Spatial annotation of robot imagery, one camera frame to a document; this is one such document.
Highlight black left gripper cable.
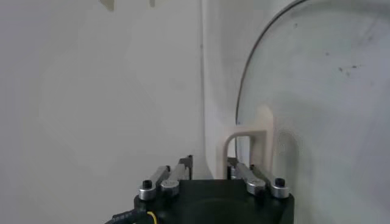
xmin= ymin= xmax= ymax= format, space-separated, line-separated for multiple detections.
xmin=105 ymin=209 xmax=158 ymax=224

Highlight glass pot lid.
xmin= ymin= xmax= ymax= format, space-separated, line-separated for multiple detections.
xmin=214 ymin=0 xmax=390 ymax=224

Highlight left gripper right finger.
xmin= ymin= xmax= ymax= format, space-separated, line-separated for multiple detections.
xmin=227 ymin=156 xmax=291 ymax=200

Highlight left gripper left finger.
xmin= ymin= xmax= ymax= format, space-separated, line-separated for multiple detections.
xmin=137 ymin=154 xmax=194 ymax=202

